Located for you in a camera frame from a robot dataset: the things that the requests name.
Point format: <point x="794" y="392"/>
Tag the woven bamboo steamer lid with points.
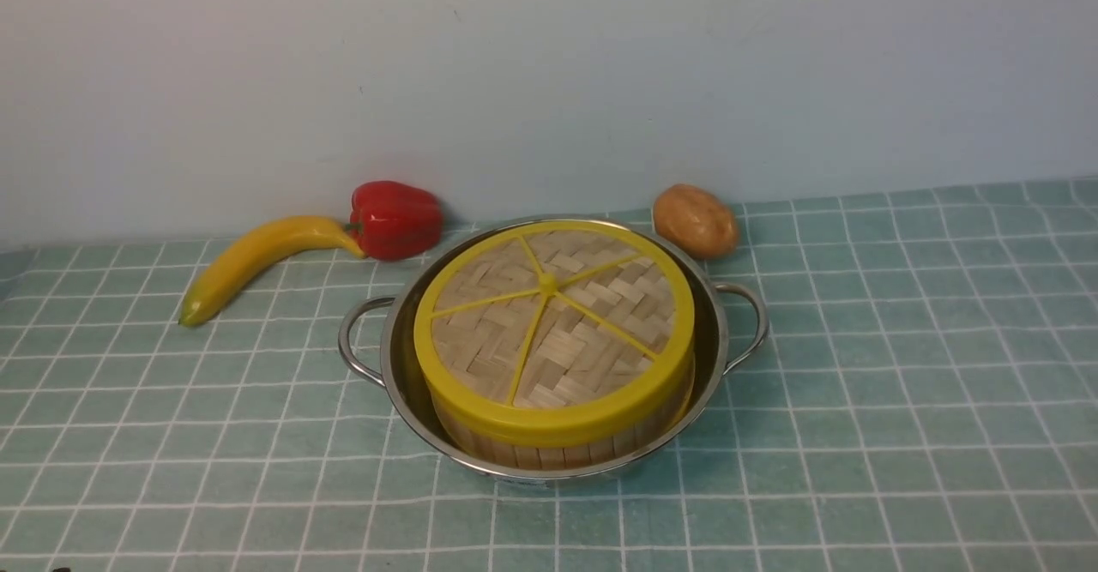
<point x="572" y="292"/>

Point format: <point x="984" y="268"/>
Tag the bamboo steamer basket yellow rim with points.
<point x="548" y="419"/>

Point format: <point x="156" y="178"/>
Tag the stainless steel pot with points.
<point x="376" y="342"/>

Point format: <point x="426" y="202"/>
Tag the brown potato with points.
<point x="695" y="221"/>

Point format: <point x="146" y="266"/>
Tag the red bell pepper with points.
<point x="393" y="221"/>

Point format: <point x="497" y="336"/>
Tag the yellow banana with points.
<point x="252" y="254"/>

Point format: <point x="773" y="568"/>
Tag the green checkered tablecloth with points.
<point x="926" y="402"/>

